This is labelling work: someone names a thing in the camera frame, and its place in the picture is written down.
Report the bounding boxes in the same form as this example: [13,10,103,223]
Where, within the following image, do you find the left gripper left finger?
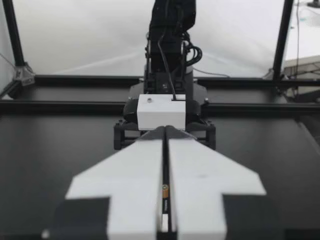
[41,126,165,240]

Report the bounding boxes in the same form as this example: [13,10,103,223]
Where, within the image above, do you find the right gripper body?
[113,97,217,151]

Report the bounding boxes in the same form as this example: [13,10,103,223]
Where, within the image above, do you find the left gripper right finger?
[165,125,286,240]

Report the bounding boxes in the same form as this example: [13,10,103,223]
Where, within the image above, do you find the black and copper battery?
[161,184,171,216]

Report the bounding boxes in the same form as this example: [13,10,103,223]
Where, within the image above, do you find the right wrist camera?
[136,93,187,132]

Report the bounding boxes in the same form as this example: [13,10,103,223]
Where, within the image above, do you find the black frame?
[0,0,320,118]

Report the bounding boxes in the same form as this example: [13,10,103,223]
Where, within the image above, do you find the black camera cable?
[157,31,179,100]

